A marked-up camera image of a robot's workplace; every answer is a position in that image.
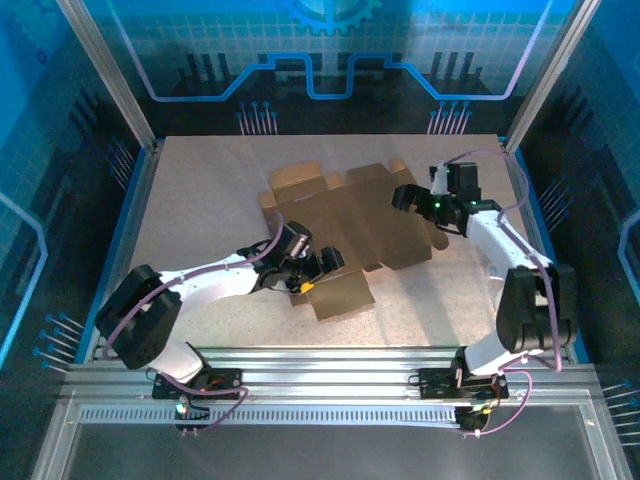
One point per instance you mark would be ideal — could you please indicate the brown cardboard box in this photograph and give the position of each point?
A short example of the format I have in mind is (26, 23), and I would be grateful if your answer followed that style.
(360, 225)

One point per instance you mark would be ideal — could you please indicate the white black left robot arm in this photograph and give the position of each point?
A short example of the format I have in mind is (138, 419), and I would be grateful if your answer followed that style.
(215, 285)

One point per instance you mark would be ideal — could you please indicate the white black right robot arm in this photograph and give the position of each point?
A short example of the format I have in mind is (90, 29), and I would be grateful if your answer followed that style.
(500, 240)

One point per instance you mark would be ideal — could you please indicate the blue table edge strip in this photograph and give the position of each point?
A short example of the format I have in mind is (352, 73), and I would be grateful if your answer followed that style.
(545, 225)
(120, 225)

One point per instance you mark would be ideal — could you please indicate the small black connector block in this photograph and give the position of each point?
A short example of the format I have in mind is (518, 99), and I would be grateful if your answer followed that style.
(472, 421)
(192, 414)

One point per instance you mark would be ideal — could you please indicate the aluminium framed dark panel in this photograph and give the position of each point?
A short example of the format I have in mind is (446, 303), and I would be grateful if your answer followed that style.
(350, 455)

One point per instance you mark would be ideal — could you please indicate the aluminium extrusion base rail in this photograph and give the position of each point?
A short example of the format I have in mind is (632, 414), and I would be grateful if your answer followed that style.
(300, 380)

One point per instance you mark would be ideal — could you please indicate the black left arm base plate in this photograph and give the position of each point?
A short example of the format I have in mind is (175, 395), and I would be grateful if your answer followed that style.
(230, 382)

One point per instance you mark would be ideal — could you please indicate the aluminium frame post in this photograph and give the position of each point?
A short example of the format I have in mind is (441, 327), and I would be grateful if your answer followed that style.
(550, 75)
(111, 75)

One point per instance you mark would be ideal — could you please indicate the aluminium table side rail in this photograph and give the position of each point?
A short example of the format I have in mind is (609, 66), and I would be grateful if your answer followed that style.
(126, 240)

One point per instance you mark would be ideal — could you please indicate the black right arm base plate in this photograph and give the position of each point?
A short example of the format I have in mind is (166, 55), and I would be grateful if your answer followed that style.
(435, 382)

